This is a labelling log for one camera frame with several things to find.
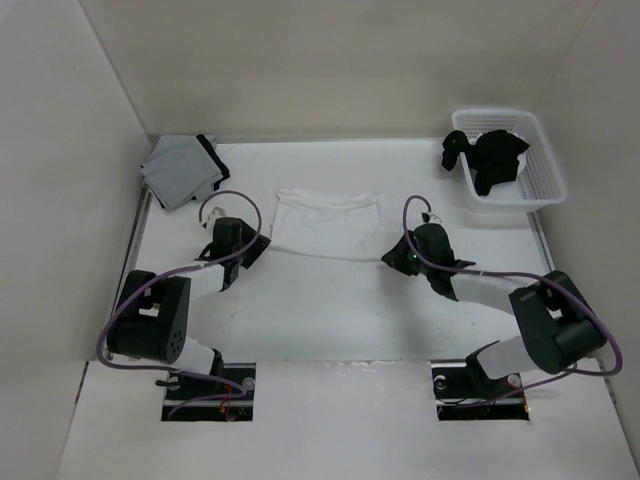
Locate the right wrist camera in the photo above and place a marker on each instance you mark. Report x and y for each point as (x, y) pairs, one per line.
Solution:
(430, 218)

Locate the white plastic basket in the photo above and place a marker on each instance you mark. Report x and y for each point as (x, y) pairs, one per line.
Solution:
(540, 185)

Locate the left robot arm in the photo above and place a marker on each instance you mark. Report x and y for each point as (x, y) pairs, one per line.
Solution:
(154, 324)

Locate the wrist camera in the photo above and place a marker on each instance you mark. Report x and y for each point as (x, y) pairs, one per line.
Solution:
(208, 221)
(430, 218)

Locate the folded grey tank top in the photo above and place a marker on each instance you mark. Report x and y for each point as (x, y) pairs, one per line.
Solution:
(178, 171)

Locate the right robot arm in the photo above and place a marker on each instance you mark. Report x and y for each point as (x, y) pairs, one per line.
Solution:
(556, 326)

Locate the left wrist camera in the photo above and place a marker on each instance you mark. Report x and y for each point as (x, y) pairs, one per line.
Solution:
(208, 221)

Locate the white tank top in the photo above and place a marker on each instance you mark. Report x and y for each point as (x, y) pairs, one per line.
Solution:
(324, 225)

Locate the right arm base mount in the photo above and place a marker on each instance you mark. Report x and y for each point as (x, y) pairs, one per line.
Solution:
(452, 395)

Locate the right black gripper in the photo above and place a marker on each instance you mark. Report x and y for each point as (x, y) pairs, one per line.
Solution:
(395, 257)

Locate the white garment in basket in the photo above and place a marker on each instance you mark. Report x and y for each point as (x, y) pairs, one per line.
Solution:
(522, 160)

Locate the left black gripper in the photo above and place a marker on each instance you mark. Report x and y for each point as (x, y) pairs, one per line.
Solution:
(255, 251)

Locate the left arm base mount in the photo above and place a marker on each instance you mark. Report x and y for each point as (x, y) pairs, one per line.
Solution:
(193, 400)

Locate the black tank top in basket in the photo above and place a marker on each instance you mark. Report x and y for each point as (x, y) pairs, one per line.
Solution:
(494, 157)

